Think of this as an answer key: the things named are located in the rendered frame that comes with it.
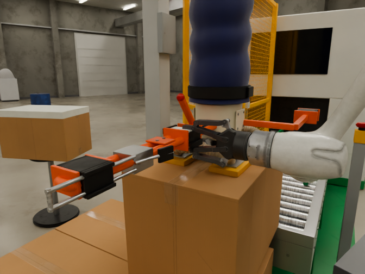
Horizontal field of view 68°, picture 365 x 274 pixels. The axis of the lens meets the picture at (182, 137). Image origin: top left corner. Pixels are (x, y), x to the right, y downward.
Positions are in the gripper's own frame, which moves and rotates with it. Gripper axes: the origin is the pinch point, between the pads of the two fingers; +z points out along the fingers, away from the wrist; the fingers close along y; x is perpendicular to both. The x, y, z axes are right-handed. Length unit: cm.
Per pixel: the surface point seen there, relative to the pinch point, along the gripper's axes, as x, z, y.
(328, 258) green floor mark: 136, -44, 112
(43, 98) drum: 389, 672, 54
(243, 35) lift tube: 20.6, -9.7, -29.9
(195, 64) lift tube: 16.6, 5.1, -20.8
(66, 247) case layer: 0, 60, 59
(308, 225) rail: 66, -32, 53
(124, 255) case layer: 9, 34, 59
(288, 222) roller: 76, -22, 59
